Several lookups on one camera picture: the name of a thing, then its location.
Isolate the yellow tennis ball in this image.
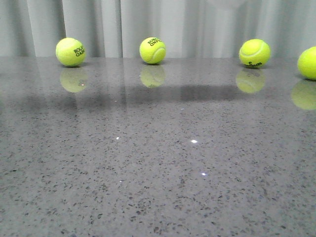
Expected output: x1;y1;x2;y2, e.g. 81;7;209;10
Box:
297;46;316;80
55;38;86;67
139;37;166;64
239;39;271;68

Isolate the yellow tennis ball far right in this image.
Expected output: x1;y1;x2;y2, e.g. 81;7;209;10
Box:
297;46;316;80

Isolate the yellow tennis ball far left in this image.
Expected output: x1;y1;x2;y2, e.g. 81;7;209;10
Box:
55;38;86;67

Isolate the yellow tennis ball centre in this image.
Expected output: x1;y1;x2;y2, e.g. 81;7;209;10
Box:
139;37;166;64

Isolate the white pleated curtain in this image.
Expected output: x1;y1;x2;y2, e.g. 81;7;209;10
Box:
0;0;316;58

